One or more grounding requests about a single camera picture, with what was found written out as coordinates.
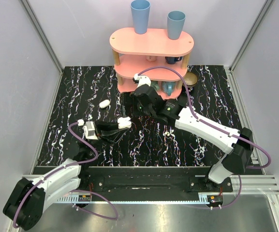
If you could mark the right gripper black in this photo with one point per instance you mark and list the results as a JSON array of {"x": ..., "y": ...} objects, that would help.
[{"x": 128, "y": 98}]

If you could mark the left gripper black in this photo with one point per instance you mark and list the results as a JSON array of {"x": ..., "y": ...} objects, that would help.
[{"x": 100, "y": 131}]

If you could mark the white earbuds charging case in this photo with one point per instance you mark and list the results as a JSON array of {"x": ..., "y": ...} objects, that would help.
[{"x": 124, "y": 122}]

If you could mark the white oval pebble case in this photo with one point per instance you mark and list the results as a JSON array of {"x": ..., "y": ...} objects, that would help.
[{"x": 104, "y": 104}]

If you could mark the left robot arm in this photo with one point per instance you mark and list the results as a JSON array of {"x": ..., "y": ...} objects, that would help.
[{"x": 30, "y": 198}]

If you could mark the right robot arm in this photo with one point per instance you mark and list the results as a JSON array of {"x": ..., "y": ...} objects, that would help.
[{"x": 235, "y": 144}]

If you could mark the teal glazed ceramic mug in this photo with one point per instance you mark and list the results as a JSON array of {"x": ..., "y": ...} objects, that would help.
[{"x": 155, "y": 85}]

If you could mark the blue butterfly mug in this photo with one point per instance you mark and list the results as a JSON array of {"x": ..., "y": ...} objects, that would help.
[{"x": 168, "y": 87}]

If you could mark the pink mug on shelf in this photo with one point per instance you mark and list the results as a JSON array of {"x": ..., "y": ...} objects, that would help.
[{"x": 151, "y": 58}]

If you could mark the pink three-tier wooden shelf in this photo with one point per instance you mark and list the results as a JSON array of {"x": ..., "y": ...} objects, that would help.
[{"x": 130, "y": 50}]

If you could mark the dark blue mug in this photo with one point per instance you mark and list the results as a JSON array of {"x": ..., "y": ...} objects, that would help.
[{"x": 173, "y": 60}]

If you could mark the brown ceramic bowl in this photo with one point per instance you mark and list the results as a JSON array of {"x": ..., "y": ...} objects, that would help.
[{"x": 191, "y": 79}]

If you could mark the left orange connector board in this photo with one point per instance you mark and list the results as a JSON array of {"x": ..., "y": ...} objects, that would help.
[{"x": 84, "y": 197}]

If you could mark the orange connector board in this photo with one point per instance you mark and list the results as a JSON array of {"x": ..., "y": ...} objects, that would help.
[
  {"x": 84, "y": 197},
  {"x": 215, "y": 199}
]

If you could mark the left light blue cup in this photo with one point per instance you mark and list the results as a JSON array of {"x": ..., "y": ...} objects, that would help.
[{"x": 140, "y": 15}]

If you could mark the light blue cup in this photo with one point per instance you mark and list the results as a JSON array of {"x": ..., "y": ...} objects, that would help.
[
  {"x": 140, "y": 15},
  {"x": 175, "y": 23}
]

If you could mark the right light blue cup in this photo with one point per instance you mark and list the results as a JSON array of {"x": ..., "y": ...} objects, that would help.
[{"x": 175, "y": 23}]

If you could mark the right orange connector board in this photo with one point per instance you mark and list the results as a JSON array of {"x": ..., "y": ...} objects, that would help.
[{"x": 215, "y": 199}]

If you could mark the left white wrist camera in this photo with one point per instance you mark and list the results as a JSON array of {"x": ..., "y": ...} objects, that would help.
[{"x": 89, "y": 130}]

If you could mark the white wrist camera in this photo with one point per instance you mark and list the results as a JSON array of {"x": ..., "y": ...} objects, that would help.
[
  {"x": 141, "y": 80},
  {"x": 89, "y": 130}
]

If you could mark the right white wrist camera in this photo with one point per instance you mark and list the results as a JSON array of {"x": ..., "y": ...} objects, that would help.
[{"x": 141, "y": 80}]

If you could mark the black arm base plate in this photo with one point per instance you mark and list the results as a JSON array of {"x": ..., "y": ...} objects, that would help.
[{"x": 192, "y": 179}]

